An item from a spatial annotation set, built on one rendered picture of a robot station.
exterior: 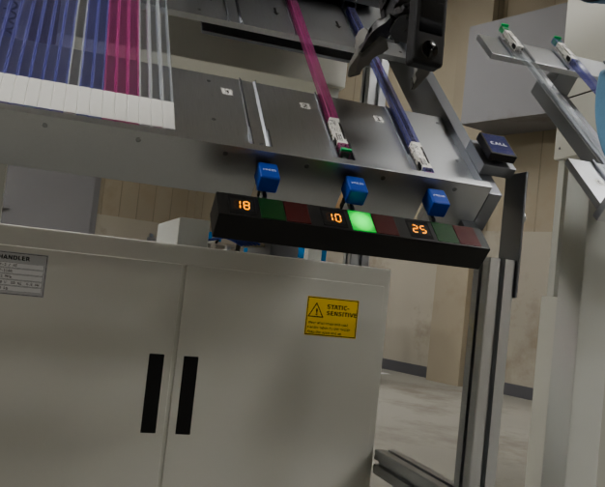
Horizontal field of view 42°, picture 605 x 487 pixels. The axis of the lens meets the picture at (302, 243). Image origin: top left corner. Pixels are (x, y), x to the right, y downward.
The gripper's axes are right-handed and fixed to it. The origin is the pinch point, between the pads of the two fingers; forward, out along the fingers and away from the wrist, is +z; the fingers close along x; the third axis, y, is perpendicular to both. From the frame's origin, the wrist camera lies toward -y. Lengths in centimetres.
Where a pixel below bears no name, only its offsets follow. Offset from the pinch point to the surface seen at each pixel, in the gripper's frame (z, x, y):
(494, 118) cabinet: 230, -219, 258
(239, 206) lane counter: -6.5, 25.5, -32.8
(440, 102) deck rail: -1.4, -8.2, -3.7
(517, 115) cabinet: 216, -225, 249
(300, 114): -2.3, 15.2, -12.4
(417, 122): -1.5, -3.3, -8.9
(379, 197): -3.8, 6.2, -26.2
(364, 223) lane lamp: -6.6, 10.3, -32.9
